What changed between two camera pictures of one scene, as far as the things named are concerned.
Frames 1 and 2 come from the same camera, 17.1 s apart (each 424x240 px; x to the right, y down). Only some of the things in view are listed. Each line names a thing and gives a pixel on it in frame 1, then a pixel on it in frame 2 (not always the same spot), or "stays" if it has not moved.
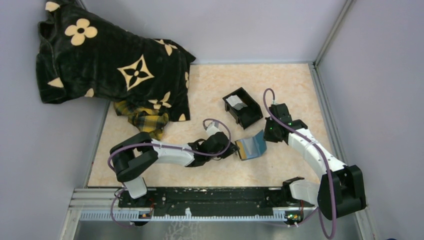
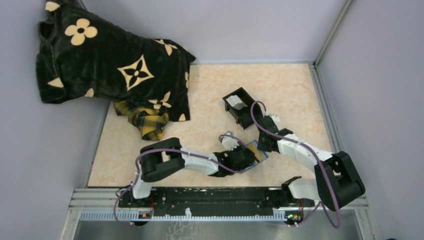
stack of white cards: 236,102 stays
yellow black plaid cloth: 148,120 stays
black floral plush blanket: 82,56 stays
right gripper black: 268,137 to 260,146
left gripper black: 232,148 to 238,149
